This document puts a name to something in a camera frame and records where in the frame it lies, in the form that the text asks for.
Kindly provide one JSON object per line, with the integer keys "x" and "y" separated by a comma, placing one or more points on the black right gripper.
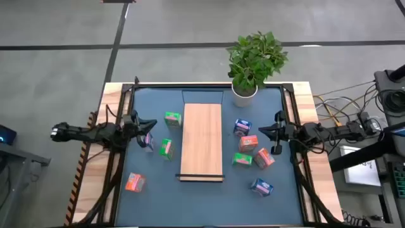
{"x": 286, "y": 132}

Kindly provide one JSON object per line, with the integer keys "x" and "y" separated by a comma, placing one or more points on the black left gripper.
{"x": 133, "y": 130}

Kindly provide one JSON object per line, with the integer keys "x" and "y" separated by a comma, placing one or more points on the blue Frosted Flakes cereal box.
{"x": 150, "y": 142}
{"x": 242, "y": 127}
{"x": 262, "y": 187}

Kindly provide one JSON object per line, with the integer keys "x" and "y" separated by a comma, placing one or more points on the orange Mini Wheats cereal box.
{"x": 135, "y": 182}
{"x": 264, "y": 158}
{"x": 248, "y": 143}

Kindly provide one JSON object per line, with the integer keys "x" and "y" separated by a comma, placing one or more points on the green Apple Jacks cereal box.
{"x": 166, "y": 149}
{"x": 173, "y": 119}
{"x": 242, "y": 159}

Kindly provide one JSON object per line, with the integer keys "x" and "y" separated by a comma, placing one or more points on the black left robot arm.
{"x": 88, "y": 133}

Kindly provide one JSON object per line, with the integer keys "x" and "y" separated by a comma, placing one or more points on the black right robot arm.
{"x": 335, "y": 131}

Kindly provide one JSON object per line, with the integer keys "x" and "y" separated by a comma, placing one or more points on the wooden board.
{"x": 202, "y": 142}

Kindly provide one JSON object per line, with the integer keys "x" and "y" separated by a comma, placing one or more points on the green plant white pot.
{"x": 253, "y": 60}

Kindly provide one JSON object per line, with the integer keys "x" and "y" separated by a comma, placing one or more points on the blue table mat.
{"x": 164, "y": 206}

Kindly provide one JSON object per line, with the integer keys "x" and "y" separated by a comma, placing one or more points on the orange black hazard strip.
{"x": 78, "y": 177}

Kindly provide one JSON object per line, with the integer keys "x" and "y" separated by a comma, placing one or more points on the black stand beam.
{"x": 360, "y": 156}

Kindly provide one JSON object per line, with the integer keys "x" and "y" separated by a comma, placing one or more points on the black power adapter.
{"x": 365, "y": 120}

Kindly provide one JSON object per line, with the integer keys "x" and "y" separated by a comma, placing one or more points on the white board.
{"x": 360, "y": 175}

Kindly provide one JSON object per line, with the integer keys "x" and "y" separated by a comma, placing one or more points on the grey equipment stand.
{"x": 381, "y": 82}

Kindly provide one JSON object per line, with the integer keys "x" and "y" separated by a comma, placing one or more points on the grey metal cart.
{"x": 19, "y": 156}

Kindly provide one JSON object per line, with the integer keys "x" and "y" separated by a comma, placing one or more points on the dark device blue light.
{"x": 8, "y": 134}

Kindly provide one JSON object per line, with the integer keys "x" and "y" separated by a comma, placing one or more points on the black keyboard green keys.
{"x": 399, "y": 180}

